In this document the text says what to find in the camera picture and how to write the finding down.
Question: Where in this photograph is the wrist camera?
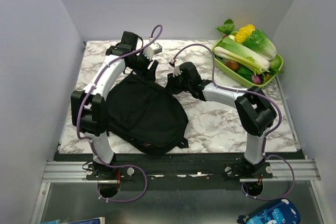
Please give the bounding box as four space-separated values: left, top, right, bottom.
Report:
143 42 162 61
173 66 182 77

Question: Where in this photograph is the purple cable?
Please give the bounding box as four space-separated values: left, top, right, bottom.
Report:
75 24 163 204
167 44 296 201

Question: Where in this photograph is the green vegetable tray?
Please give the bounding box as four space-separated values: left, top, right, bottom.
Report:
212 32 284 88

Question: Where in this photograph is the napa cabbage toy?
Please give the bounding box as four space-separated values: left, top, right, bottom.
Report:
213 37 270 73

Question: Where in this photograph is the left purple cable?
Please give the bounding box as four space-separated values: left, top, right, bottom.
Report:
75 24 163 204

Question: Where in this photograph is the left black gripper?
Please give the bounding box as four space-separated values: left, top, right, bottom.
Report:
128 49 159 82

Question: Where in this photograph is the black mounting base rail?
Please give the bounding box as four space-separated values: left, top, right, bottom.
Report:
54 152 279 192

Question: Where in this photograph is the black student backpack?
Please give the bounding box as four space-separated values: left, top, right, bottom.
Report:
106 72 189 155

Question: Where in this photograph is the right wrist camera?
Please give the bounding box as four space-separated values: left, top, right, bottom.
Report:
173 66 182 77

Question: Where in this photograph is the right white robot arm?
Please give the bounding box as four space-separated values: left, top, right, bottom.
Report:
165 62 276 178

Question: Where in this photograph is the aluminium extrusion rail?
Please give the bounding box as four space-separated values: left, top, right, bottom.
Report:
42 159 321 184

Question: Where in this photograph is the yellow corn toy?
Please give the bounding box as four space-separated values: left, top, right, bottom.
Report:
235 24 256 44

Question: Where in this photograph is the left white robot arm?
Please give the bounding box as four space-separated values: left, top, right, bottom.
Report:
70 25 163 180

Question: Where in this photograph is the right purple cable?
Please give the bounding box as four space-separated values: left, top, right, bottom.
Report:
167 44 296 201

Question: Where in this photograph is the green lettuce toy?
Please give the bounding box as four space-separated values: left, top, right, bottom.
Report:
243 29 277 61

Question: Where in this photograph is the blue pencil case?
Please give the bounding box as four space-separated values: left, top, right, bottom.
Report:
237 198 301 224

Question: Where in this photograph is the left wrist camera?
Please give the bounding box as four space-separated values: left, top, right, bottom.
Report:
143 42 162 61

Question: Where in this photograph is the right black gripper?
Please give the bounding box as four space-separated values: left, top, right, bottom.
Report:
163 70 191 95

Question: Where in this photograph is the green leaf sprig toy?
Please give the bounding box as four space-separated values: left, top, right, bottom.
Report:
215 19 235 36

